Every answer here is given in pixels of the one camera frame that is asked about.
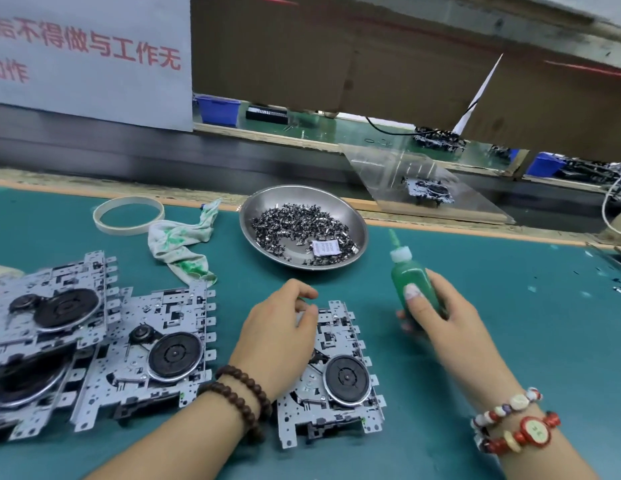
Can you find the person's right hand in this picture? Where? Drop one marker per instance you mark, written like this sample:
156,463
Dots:
461,350

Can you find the person's left hand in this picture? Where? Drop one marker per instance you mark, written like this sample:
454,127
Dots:
276,345

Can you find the green glue squeeze bottle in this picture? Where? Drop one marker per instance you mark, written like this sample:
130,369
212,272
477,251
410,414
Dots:
411,275

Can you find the pile of small metal parts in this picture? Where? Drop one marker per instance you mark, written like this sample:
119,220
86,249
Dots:
296,230

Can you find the white green-stained cloth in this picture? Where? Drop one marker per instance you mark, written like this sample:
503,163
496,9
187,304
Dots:
175,245

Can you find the round metal bowl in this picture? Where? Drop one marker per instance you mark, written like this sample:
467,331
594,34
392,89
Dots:
258,198

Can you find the finished mechanisms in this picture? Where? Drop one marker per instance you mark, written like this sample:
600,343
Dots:
438,139

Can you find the black conveyor belt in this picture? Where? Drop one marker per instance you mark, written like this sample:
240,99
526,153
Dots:
110,145

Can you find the person's left forearm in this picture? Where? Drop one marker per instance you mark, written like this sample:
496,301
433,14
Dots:
170,440

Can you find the person's right forearm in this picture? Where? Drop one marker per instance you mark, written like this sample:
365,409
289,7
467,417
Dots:
546,465

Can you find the clear plastic sheet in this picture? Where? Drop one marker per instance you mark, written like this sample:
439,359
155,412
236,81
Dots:
481,210

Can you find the blue plastic bin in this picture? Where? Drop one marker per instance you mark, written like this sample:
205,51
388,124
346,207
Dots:
218,111
547,165

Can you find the black flat box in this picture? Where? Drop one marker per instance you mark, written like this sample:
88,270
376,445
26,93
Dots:
266,114

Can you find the white blue power strip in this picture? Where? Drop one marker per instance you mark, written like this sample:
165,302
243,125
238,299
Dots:
2,271

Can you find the brown cardboard panel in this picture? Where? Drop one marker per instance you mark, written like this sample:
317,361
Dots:
340,60

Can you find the white paper sign red text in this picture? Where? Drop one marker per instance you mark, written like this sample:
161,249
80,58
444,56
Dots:
90,75

